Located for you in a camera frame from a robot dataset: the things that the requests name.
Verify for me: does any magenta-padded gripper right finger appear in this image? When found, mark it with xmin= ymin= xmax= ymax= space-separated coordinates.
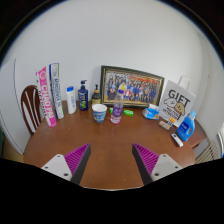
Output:
xmin=131 ymin=143 xmax=184 ymax=186

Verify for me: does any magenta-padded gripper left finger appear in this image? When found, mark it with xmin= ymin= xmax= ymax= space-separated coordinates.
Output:
xmin=40 ymin=143 xmax=92 ymax=186

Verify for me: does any clear purple-capped water bottle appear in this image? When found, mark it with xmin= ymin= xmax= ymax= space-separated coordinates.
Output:
xmin=110 ymin=89 xmax=125 ymax=125

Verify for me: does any white remote control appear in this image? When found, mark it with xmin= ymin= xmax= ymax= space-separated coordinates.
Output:
xmin=170 ymin=132 xmax=185 ymax=148

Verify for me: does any blue detergent bottle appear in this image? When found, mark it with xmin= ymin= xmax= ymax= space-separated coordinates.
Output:
xmin=175 ymin=110 xmax=198 ymax=143

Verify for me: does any white radiator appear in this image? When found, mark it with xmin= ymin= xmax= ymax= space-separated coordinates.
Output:
xmin=194 ymin=139 xmax=221 ymax=164

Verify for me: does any blue white paper cup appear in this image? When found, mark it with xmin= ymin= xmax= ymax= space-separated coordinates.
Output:
xmin=91 ymin=103 xmax=108 ymax=125

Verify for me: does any white blue-capped bottle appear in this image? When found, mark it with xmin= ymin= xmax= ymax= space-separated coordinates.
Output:
xmin=65 ymin=86 xmax=78 ymax=115

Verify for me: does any dark blue pump bottle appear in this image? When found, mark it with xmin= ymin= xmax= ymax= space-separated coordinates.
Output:
xmin=77 ymin=79 xmax=90 ymax=112

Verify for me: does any white paper gift bag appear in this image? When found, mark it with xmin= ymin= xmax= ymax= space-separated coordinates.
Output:
xmin=158 ymin=75 xmax=197 ymax=128

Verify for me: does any brown yellow-label pump bottle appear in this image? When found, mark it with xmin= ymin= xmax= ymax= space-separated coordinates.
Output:
xmin=91 ymin=83 xmax=102 ymax=107

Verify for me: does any brown wooden chair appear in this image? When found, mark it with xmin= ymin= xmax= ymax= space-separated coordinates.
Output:
xmin=20 ymin=84 xmax=44 ymax=136

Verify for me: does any framed group picture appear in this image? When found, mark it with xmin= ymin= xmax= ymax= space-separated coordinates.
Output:
xmin=99 ymin=65 xmax=166 ymax=109

